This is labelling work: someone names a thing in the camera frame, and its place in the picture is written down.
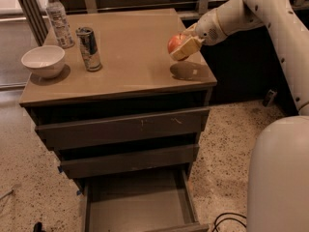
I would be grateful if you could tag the grey drawer cabinet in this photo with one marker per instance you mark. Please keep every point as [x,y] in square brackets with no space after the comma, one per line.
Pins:
[137,77]

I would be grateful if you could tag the red apple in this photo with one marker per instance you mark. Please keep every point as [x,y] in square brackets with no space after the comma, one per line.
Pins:
[175,44]

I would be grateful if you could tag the top grey drawer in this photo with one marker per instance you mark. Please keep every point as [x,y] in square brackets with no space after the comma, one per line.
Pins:
[89,133]

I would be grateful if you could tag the small black floor device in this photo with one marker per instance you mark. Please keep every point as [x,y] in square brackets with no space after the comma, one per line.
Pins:
[269,98]

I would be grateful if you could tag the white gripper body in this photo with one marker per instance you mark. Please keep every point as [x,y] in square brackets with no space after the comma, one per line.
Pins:
[208,28]

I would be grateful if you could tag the middle grey drawer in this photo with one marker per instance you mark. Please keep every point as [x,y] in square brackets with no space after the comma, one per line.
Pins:
[84,168]

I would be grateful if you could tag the silver blue drink can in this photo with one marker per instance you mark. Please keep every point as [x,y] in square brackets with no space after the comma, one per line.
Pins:
[88,48]

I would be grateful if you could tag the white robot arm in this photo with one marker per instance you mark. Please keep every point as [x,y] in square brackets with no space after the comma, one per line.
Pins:
[278,184]

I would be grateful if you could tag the white ceramic bowl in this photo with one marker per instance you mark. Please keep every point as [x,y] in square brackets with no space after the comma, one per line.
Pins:
[44,61]

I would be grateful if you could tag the black object at bottom edge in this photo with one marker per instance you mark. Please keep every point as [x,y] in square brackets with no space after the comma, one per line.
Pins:
[38,227]

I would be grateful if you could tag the clear plastic water bottle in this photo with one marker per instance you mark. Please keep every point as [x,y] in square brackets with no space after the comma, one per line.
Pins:
[59,23]

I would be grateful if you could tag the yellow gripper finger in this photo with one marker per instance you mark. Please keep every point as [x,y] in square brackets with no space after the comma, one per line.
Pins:
[192,45]
[190,31]

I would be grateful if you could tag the bottom open grey drawer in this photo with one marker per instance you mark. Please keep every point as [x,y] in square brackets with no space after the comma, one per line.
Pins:
[153,200]

